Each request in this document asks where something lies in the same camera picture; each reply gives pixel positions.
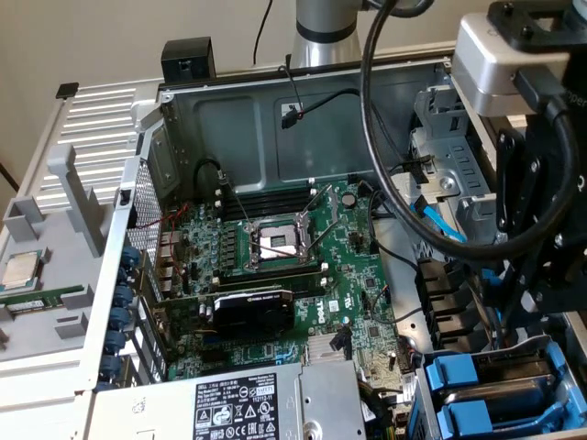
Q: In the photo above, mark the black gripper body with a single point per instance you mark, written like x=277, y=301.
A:
x=539, y=146

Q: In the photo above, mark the hard disk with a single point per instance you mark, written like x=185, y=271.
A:
x=504, y=389

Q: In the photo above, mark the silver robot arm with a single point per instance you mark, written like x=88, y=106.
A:
x=321, y=46

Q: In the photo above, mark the blue disk carrier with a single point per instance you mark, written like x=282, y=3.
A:
x=463, y=414

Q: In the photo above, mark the black fan shroud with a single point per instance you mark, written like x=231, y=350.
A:
x=440, y=298

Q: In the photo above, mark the silver coin battery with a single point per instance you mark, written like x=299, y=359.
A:
x=350, y=199

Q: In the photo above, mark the green motherboard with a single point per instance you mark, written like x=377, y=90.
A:
x=357, y=256

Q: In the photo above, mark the lower blue drive caddy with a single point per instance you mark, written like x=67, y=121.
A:
x=423, y=408

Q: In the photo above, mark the silver locking lever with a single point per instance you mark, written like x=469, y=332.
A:
x=323, y=238

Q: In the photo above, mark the silver socket cover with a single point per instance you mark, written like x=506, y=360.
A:
x=306, y=229

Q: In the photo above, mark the black RAM slot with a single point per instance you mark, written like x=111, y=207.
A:
x=257, y=199
x=270, y=276
x=307, y=288
x=257, y=210

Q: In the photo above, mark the CPU socket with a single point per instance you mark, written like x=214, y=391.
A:
x=275, y=240

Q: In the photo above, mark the silver heatsink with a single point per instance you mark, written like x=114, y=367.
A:
x=318, y=352

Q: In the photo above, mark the black graphics card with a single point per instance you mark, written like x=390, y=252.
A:
x=257, y=316

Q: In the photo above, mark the open grey PC case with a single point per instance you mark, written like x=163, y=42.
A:
x=206, y=137

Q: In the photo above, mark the black expansion slot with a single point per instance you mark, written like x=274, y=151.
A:
x=215, y=356

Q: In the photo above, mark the black box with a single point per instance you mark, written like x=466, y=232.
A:
x=188, y=55

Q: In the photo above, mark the blue slot clip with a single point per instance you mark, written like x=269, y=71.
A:
x=110, y=366
x=131, y=256
x=126, y=277
x=120, y=319
x=115, y=343
x=124, y=296

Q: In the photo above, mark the grey power supply unit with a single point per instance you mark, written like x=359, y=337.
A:
x=174, y=412

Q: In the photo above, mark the small black block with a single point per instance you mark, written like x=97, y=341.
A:
x=67, y=90

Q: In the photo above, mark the grey parts rack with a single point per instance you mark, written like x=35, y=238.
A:
x=69, y=284

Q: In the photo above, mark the green RAM stick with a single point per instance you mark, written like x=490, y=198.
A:
x=41, y=299

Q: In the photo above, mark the silver CPU chip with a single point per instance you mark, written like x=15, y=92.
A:
x=18, y=270

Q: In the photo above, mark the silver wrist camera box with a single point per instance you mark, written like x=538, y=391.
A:
x=486, y=69

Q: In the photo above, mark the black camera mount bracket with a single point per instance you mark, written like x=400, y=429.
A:
x=504, y=18

